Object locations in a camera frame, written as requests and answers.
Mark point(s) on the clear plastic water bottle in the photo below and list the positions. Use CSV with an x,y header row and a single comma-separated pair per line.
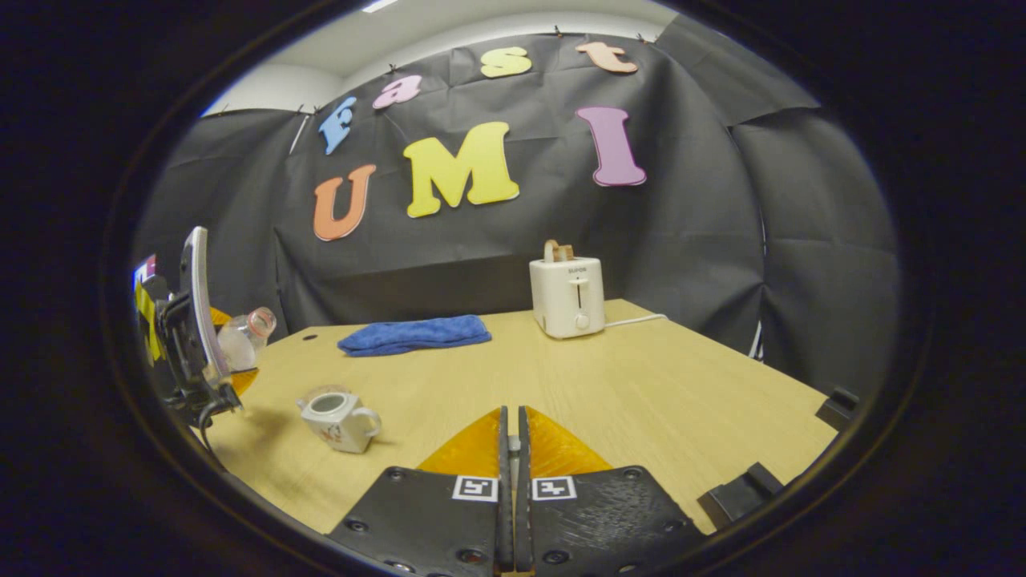
x,y
244,336

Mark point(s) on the white toaster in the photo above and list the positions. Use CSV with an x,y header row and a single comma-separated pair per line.
x,y
565,300

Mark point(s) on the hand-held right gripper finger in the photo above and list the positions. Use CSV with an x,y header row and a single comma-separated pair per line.
x,y
523,521
506,521

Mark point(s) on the white teacup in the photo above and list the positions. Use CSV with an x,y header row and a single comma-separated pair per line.
x,y
341,425

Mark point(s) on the blue folded towel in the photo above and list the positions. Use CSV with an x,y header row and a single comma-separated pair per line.
x,y
417,335

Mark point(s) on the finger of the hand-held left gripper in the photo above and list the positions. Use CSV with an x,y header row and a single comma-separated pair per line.
x,y
244,381
218,316

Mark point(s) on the toasted bread slice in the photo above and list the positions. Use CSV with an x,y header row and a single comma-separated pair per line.
x,y
553,250

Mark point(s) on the ceiling light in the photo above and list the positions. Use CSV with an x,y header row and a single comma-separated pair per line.
x,y
378,5

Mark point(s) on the computer monitor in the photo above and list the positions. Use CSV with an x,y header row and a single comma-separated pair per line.
x,y
144,271

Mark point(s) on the black backdrop cloth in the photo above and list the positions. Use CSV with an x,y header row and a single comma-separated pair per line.
x,y
681,240

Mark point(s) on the black table edge clamp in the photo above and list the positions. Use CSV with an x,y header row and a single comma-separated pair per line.
x,y
838,407
737,494

